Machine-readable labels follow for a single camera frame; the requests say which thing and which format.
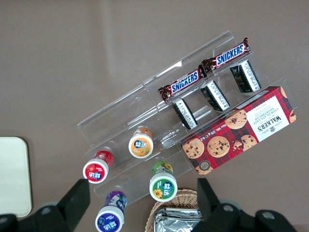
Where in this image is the light tan wicker basket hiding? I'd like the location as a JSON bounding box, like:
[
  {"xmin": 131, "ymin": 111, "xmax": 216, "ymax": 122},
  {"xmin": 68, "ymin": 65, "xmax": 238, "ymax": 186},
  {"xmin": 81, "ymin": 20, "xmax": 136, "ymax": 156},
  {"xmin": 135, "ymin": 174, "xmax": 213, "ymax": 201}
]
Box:
[{"xmin": 144, "ymin": 188, "xmax": 206, "ymax": 232}]

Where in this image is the Snickers chocolate bar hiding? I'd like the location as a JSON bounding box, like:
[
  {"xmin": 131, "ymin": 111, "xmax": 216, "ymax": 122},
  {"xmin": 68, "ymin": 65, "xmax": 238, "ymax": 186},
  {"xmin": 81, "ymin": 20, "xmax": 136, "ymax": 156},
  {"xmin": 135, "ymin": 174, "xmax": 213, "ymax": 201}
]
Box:
[
  {"xmin": 158, "ymin": 68, "xmax": 208, "ymax": 103},
  {"xmin": 201, "ymin": 37, "xmax": 251, "ymax": 74}
]

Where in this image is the red gum bottle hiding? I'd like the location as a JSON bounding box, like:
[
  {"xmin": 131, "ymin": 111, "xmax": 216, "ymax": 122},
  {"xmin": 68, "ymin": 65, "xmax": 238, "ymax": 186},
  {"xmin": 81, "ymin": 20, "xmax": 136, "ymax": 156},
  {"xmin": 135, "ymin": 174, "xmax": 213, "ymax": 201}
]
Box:
[{"xmin": 82, "ymin": 149, "xmax": 114, "ymax": 184}]

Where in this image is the cream rectangular plastic tray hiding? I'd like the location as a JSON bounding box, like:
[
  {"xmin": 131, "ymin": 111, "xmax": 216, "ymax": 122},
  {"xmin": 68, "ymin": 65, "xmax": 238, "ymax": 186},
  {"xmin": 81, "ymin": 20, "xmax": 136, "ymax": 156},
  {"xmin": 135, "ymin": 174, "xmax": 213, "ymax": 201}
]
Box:
[{"xmin": 0, "ymin": 137, "xmax": 33, "ymax": 218}]

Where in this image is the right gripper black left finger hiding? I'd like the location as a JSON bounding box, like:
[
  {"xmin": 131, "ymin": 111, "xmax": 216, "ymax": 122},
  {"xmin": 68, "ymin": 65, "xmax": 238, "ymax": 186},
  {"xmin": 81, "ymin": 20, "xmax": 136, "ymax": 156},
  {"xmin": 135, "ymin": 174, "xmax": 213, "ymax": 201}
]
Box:
[{"xmin": 57, "ymin": 178, "xmax": 91, "ymax": 232}]

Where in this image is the purple gum bottle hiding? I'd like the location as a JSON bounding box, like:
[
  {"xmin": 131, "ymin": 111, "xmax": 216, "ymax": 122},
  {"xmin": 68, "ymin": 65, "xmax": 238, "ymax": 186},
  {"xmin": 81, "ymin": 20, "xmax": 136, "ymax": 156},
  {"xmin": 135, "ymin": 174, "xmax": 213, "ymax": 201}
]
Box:
[{"xmin": 95, "ymin": 190, "xmax": 128, "ymax": 232}]

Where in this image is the small black snack box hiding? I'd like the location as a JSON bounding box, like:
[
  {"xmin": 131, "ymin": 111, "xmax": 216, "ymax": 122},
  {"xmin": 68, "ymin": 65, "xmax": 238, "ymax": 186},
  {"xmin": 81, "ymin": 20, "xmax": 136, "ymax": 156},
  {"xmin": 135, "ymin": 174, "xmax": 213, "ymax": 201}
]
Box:
[
  {"xmin": 200, "ymin": 80, "xmax": 230, "ymax": 112},
  {"xmin": 230, "ymin": 59, "xmax": 262, "ymax": 93},
  {"xmin": 171, "ymin": 98, "xmax": 198, "ymax": 131}
]

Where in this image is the red Walkers cookie box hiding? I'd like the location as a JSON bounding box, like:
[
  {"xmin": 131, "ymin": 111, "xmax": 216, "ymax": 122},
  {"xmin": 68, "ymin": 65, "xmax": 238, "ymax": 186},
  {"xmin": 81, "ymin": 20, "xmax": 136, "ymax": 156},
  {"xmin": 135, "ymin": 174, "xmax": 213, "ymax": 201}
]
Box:
[{"xmin": 180, "ymin": 86, "xmax": 297, "ymax": 176}]

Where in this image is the stack of foil containers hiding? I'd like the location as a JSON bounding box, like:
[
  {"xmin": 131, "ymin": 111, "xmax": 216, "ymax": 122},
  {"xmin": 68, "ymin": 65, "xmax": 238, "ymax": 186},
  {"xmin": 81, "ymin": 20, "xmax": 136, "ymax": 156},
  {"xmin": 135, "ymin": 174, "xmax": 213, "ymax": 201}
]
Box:
[{"xmin": 154, "ymin": 207, "xmax": 203, "ymax": 232}]

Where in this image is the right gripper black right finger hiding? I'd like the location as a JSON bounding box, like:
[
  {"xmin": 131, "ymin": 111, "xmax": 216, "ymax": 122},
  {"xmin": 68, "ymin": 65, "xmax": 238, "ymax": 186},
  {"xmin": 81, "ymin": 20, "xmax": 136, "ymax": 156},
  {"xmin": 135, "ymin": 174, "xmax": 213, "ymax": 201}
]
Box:
[{"xmin": 197, "ymin": 177, "xmax": 219, "ymax": 222}]

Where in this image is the clear acrylic stepped display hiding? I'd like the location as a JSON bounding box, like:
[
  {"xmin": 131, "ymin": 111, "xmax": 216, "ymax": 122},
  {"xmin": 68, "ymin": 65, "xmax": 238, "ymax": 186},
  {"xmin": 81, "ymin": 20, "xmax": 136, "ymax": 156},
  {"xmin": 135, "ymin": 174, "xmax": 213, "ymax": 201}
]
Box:
[{"xmin": 76, "ymin": 30, "xmax": 299, "ymax": 206}]

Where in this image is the green gum bottle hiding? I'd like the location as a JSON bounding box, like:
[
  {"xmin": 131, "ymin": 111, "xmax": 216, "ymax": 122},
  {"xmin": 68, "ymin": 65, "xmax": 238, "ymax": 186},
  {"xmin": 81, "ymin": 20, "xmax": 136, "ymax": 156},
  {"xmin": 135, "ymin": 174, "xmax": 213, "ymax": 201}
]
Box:
[{"xmin": 149, "ymin": 161, "xmax": 179, "ymax": 203}]

